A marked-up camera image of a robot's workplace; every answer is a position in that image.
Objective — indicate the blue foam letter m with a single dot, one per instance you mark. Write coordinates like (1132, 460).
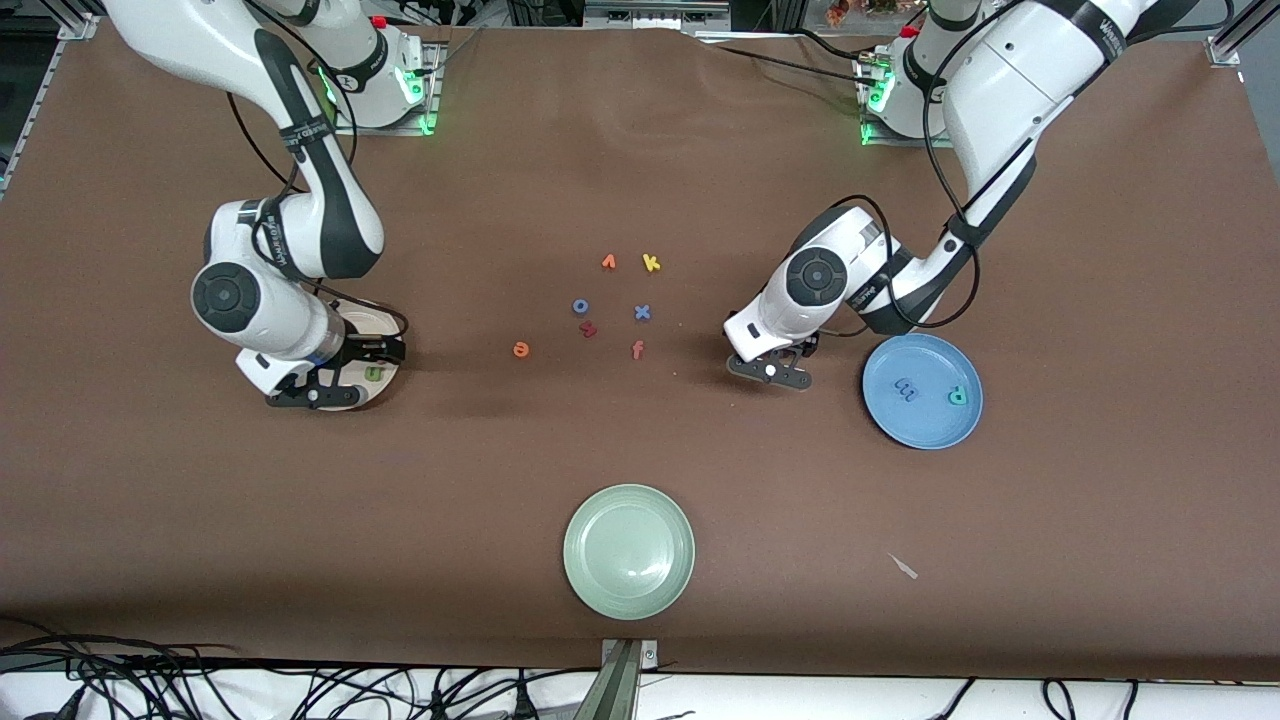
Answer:
(908, 390)

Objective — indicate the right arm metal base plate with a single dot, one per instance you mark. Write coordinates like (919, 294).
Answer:
(432, 100)

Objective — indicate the white paper scrap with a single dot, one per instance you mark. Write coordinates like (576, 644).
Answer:
(905, 568)

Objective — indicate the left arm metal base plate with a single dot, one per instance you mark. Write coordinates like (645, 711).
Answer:
(875, 140)

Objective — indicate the aluminium bracket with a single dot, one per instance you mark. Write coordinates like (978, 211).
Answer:
(622, 680)

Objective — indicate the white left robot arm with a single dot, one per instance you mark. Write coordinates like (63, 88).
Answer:
(1020, 70)

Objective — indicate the blue plate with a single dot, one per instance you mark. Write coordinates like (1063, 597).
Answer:
(935, 420)

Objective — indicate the teal foam letter b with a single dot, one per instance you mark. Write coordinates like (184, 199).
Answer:
(957, 398)

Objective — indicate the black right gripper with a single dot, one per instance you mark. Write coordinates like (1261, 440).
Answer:
(362, 351)

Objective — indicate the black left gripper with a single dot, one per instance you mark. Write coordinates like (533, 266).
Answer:
(810, 348)

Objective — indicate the beige brown plate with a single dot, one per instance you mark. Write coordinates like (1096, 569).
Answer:
(385, 325)

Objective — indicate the dark equipment rack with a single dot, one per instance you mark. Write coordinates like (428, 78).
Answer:
(650, 12)

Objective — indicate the pale green plate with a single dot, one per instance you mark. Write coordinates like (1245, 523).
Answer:
(629, 552)

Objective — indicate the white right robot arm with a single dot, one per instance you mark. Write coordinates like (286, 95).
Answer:
(190, 40)

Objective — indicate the brown table cover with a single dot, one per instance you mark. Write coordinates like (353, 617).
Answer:
(640, 150)

